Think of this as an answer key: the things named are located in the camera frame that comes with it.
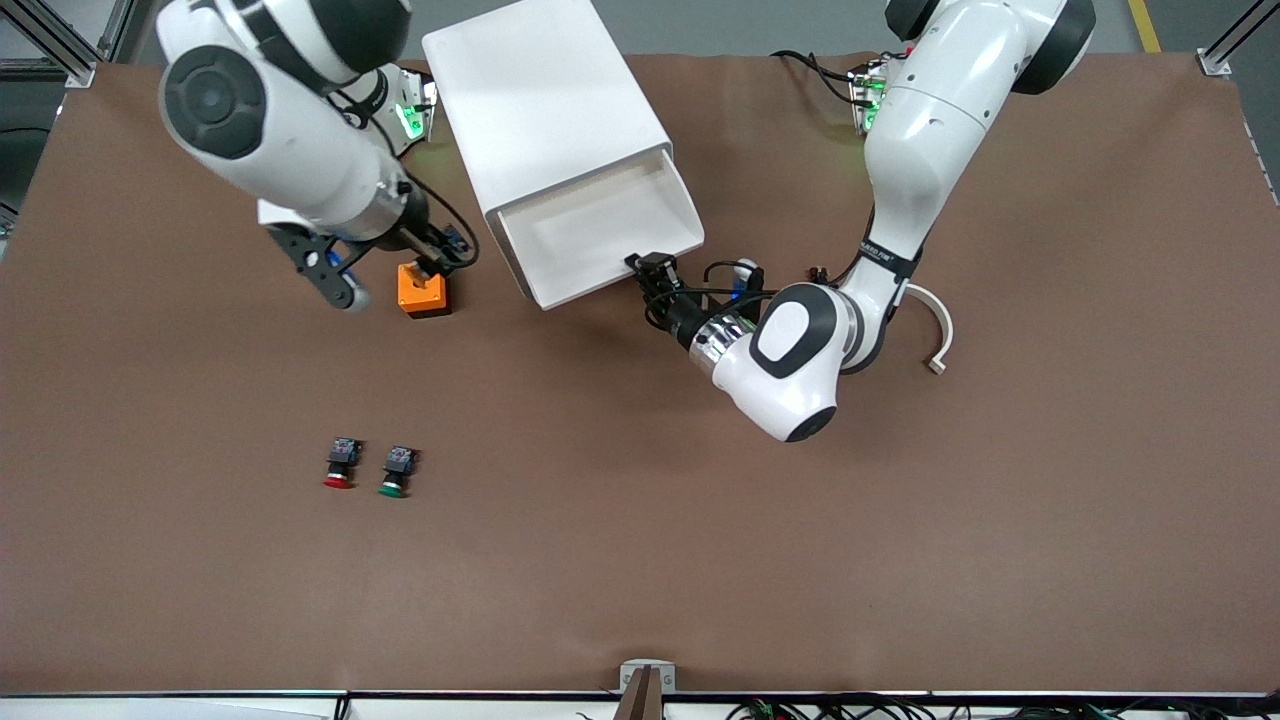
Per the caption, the white semicircular bracket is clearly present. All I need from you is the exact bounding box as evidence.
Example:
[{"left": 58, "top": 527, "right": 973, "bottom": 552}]
[{"left": 903, "top": 283, "right": 955, "bottom": 377}]

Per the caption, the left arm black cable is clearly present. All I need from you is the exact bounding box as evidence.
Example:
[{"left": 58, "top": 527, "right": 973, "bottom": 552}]
[{"left": 645, "top": 260, "right": 771, "bottom": 331}]

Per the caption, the brown camera post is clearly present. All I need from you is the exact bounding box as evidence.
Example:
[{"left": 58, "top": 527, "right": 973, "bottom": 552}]
[{"left": 614, "top": 666, "right": 667, "bottom": 720}]

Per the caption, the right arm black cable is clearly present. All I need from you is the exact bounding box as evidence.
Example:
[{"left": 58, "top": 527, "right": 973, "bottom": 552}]
[{"left": 335, "top": 80, "right": 483, "bottom": 273}]

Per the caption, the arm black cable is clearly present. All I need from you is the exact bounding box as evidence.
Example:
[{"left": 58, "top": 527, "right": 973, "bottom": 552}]
[
  {"left": 335, "top": 80, "right": 483, "bottom": 273},
  {"left": 645, "top": 260, "right": 771, "bottom": 331}
]

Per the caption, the orange button box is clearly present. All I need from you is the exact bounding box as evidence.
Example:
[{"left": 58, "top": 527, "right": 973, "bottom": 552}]
[{"left": 397, "top": 262, "right": 452, "bottom": 320}]

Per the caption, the white drawer cabinet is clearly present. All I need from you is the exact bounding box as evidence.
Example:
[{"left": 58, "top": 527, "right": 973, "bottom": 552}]
[{"left": 422, "top": 0, "right": 673, "bottom": 301}]

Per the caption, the green push button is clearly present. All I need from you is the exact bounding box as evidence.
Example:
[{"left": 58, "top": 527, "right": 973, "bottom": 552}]
[{"left": 378, "top": 445, "right": 419, "bottom": 499}]

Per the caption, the black base cable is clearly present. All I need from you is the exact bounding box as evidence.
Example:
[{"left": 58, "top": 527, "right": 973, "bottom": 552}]
[{"left": 770, "top": 48, "right": 863, "bottom": 106}]

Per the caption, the white plastic tray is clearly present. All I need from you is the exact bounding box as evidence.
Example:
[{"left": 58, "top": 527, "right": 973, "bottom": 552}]
[{"left": 497, "top": 148, "right": 705, "bottom": 311}]

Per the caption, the red push button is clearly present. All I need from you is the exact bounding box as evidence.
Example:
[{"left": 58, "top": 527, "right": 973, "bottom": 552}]
[{"left": 323, "top": 437, "right": 363, "bottom": 491}]

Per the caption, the grey mount bracket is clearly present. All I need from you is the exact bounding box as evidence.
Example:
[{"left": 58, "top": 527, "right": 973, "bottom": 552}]
[{"left": 619, "top": 659, "right": 677, "bottom": 694}]

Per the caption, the aluminium frame profile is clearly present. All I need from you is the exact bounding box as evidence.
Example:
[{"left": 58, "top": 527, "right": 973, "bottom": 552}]
[
  {"left": 1195, "top": 0, "right": 1280, "bottom": 78},
  {"left": 0, "top": 0, "right": 138, "bottom": 89}
]

